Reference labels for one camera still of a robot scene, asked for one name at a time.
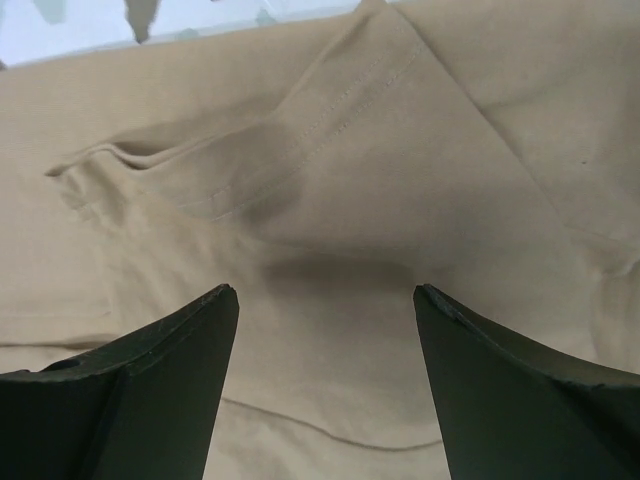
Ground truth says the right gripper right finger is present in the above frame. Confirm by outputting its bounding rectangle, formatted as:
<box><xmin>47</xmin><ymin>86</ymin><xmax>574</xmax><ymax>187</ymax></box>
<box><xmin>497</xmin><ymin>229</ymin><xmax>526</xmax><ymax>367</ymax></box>
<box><xmin>413</xmin><ymin>285</ymin><xmax>639</xmax><ymax>480</ymax></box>

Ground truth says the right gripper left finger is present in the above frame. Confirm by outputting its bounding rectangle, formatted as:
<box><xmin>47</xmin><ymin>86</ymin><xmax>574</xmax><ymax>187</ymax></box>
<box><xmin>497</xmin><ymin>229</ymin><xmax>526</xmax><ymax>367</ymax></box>
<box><xmin>1</xmin><ymin>285</ymin><xmax>239</xmax><ymax>480</ymax></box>

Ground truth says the beige t shirt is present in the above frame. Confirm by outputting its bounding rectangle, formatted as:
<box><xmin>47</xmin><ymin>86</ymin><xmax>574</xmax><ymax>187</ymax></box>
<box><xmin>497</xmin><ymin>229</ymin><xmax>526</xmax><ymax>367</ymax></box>
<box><xmin>1</xmin><ymin>1</ymin><xmax>639</xmax><ymax>479</ymax></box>

